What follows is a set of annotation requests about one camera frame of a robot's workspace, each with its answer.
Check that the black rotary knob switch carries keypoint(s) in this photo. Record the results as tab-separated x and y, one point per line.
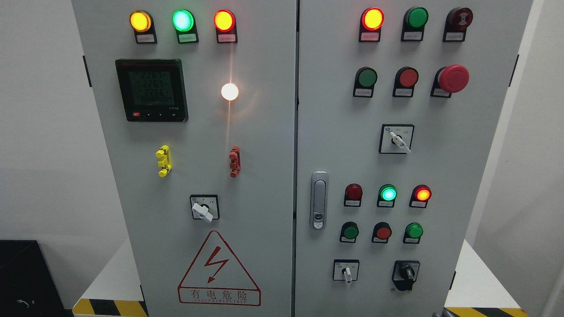
405	273

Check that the red terminal connector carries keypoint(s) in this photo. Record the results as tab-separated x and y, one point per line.
235	161

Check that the dark red indicator light left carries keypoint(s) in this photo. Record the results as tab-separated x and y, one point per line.
352	195

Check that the white glowing indicator light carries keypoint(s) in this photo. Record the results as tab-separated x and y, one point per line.
229	91

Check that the green push button lower left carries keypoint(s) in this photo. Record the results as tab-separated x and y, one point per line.
349	232

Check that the green push button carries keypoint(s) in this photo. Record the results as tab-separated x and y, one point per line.
349	232
414	24

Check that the grey cabinet left door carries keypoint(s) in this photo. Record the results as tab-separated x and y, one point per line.
256	207

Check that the grey cabinet door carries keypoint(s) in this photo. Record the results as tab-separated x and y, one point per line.
256	207
340	134

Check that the green lit indicator middle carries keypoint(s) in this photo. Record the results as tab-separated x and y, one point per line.
386	196

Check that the green push button second row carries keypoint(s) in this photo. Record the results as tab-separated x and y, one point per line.
364	83

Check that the yellow terminal connector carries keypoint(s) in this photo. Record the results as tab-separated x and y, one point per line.
164	160

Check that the red push button lower middle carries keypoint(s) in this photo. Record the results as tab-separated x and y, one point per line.
381	232

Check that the grey cabinet right door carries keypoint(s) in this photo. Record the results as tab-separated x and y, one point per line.
340	134

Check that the red electric danger warning sticker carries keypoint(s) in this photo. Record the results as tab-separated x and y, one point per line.
217	277

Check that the red indicator light right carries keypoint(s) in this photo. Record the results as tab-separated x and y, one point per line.
421	194

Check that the black digital power meter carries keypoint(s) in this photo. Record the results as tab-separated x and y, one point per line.
153	90

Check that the red push button second row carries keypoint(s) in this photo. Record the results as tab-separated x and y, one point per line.
404	83

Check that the red-orange indicator light left door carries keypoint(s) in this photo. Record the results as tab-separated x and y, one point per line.
225	24

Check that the green illuminated button lower right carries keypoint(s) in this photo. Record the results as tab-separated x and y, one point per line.
413	233

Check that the red lit indicator right door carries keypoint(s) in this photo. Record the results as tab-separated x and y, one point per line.
370	25

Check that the green indicator light top left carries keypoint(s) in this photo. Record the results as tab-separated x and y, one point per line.
185	26

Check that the red emergency stop mushroom button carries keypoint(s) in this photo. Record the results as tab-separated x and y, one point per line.
449	80

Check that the green push button top right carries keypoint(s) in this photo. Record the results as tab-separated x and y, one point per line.
414	24

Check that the yellow indicator light top left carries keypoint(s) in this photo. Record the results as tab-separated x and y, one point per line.
144	30

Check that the white platform with hazard stripes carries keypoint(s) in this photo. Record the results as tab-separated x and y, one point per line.
116	292

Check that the dark red buzzer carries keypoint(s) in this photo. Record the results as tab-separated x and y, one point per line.
456	24

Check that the black box lower left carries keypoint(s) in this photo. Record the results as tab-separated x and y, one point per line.
26	286

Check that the silver door latch handle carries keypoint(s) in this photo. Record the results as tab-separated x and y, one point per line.
318	199

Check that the white selector switch left door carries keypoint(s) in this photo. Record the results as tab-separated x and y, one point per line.
205	207

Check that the white selector switch door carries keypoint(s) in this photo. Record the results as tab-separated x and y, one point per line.
205	207
345	271

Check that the white selector switch upper right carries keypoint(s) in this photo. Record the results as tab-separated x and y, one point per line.
396	138

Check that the white selector switch lower right door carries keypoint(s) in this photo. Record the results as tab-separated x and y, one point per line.
345	271

